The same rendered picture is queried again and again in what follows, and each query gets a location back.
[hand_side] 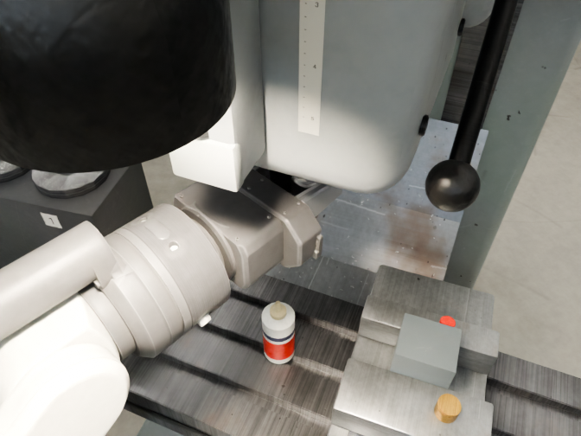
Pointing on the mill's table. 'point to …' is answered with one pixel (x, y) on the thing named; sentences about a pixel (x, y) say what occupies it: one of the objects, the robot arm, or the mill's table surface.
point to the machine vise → (396, 284)
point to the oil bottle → (278, 332)
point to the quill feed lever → (471, 120)
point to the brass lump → (447, 408)
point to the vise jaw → (401, 406)
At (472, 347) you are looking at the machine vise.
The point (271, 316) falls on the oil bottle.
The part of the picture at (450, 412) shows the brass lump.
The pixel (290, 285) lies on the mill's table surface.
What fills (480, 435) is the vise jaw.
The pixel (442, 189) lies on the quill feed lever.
